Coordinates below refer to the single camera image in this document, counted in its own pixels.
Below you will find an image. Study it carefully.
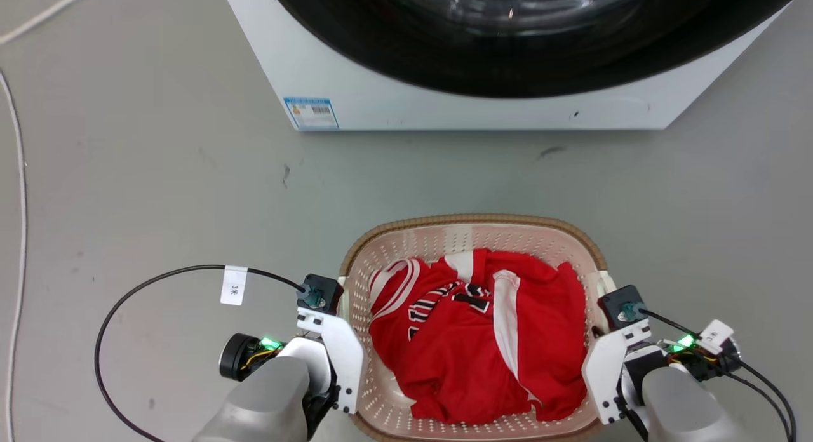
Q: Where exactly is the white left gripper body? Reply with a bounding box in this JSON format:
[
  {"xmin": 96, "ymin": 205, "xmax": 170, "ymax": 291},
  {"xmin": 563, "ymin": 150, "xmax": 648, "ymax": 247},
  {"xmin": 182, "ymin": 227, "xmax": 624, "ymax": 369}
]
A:
[{"xmin": 279, "ymin": 307, "xmax": 365, "ymax": 440}]

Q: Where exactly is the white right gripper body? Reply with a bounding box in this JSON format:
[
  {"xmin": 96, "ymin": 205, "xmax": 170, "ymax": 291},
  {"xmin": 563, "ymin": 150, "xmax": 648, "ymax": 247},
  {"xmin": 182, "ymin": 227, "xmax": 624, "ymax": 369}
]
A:
[{"xmin": 582, "ymin": 320, "xmax": 669, "ymax": 426}]

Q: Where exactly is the beige perforated laundry basket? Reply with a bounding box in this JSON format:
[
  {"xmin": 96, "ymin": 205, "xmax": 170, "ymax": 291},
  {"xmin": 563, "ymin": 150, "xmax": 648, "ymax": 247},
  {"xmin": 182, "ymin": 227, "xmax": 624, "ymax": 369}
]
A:
[{"xmin": 339, "ymin": 213, "xmax": 612, "ymax": 442}]

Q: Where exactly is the red white basketball jersey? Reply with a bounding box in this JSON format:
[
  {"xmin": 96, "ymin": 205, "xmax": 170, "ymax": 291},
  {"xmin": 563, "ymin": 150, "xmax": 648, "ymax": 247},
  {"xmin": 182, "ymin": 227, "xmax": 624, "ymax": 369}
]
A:
[{"xmin": 368, "ymin": 248, "xmax": 589, "ymax": 425}]

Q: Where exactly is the blue white energy label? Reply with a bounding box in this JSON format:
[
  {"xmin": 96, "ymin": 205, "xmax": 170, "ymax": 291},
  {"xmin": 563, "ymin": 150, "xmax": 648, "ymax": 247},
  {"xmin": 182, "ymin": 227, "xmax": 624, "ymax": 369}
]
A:
[{"xmin": 283, "ymin": 97, "xmax": 340, "ymax": 131}]

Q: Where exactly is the white washing machine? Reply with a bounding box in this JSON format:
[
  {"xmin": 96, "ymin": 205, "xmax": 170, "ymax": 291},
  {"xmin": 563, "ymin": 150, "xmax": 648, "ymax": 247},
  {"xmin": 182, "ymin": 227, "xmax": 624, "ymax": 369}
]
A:
[{"xmin": 219, "ymin": 0, "xmax": 791, "ymax": 133}]

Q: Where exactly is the black round washer door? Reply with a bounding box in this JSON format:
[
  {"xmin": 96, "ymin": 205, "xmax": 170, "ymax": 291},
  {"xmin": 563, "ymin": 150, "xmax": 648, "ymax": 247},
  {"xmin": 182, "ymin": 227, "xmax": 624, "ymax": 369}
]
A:
[{"xmin": 263, "ymin": 0, "xmax": 809, "ymax": 100}]

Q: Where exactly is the white right cable tag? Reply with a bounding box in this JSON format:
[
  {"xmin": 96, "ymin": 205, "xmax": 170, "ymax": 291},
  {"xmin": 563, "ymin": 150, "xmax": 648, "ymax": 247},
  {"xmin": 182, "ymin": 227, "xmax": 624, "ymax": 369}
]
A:
[{"xmin": 697, "ymin": 319, "xmax": 736, "ymax": 356}]

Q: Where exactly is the white cable tag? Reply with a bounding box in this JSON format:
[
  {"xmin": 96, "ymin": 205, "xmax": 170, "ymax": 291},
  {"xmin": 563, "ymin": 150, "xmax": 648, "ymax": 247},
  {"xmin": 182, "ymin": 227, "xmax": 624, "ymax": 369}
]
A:
[
  {"xmin": 697, "ymin": 319, "xmax": 736, "ymax": 356},
  {"xmin": 220, "ymin": 265, "xmax": 248, "ymax": 307}
]

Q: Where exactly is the white left cable tag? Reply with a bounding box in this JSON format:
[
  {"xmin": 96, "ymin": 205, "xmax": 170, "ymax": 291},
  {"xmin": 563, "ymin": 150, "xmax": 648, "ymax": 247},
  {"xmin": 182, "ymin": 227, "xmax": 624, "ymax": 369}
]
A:
[{"xmin": 220, "ymin": 265, "xmax": 248, "ymax": 307}]

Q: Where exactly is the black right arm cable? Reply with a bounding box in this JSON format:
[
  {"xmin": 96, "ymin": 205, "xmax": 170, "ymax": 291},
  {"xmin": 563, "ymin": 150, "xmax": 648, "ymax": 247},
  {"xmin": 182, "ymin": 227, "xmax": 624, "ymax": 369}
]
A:
[{"xmin": 637, "ymin": 307, "xmax": 798, "ymax": 442}]

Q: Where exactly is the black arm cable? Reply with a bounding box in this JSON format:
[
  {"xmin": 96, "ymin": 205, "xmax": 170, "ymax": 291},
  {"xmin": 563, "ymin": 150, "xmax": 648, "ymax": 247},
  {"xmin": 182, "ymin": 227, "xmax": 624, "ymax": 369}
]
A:
[
  {"xmin": 637, "ymin": 307, "xmax": 798, "ymax": 442},
  {"xmin": 94, "ymin": 264, "xmax": 307, "ymax": 442}
]

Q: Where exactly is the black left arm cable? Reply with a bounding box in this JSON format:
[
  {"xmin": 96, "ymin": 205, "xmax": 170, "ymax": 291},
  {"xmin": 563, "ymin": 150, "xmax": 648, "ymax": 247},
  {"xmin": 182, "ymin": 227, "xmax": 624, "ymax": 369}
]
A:
[{"xmin": 94, "ymin": 264, "xmax": 307, "ymax": 442}]

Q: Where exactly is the white floor cable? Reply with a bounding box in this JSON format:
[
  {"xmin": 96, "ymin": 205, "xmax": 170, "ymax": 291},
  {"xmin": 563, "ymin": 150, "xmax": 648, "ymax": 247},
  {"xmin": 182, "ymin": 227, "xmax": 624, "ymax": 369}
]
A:
[
  {"xmin": 0, "ymin": 70, "xmax": 29, "ymax": 442},
  {"xmin": 0, "ymin": 0, "xmax": 116, "ymax": 46}
]

